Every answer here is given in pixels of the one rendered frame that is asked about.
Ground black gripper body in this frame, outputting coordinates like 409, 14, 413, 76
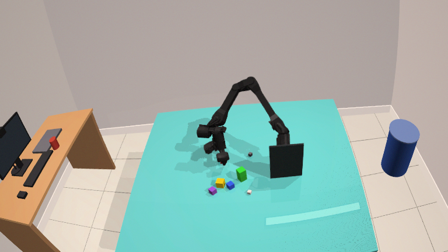
213, 138, 229, 162

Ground small purple block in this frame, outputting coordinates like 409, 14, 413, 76
208, 186, 217, 195

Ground green block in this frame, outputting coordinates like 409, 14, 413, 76
236, 166, 247, 178
237, 175, 247, 183

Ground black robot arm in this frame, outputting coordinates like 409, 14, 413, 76
197, 76, 290, 154

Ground blue block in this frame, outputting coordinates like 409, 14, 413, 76
226, 180, 235, 190

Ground yellow block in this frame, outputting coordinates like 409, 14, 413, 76
216, 178, 226, 188

